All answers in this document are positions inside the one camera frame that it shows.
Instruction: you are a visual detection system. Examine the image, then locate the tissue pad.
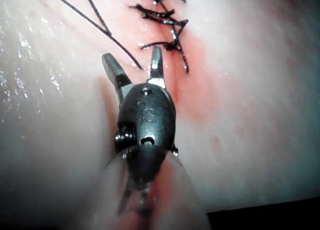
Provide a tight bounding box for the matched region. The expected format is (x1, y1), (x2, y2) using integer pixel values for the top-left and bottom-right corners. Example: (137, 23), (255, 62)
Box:
(0, 0), (320, 230)

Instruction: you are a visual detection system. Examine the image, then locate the black stitching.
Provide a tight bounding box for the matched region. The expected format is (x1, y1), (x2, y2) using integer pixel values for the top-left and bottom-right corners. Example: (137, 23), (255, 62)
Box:
(118, 0), (190, 74)

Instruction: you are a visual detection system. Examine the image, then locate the right arm needle driver jaw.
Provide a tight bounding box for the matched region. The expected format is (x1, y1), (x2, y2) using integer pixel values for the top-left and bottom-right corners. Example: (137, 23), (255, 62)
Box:
(145, 46), (167, 89)
(101, 53), (134, 106)

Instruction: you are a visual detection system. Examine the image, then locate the black thread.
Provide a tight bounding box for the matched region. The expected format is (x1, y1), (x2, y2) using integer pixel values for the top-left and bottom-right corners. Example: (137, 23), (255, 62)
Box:
(45, 0), (144, 71)

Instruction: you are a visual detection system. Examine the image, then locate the right arm needle driver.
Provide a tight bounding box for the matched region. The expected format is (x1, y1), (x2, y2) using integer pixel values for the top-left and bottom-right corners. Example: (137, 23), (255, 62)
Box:
(114, 82), (179, 157)

